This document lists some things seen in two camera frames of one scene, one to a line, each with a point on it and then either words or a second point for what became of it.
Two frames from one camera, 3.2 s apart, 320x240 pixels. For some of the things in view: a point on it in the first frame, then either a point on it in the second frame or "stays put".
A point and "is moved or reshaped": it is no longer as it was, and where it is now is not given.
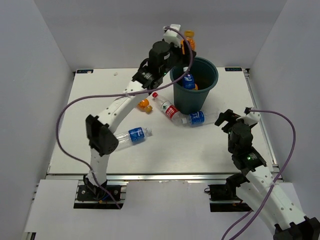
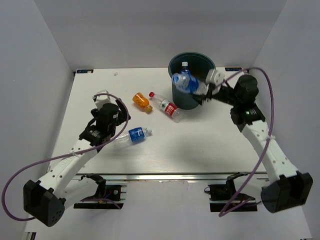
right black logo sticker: (233, 69) stays put
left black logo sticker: (84, 71) stays put
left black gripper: (184, 59) to (121, 117)
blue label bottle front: (188, 80) is moved or reshaped
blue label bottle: (133, 135) stays put
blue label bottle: (199, 119) to (187, 82)
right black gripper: (228, 116) to (209, 97)
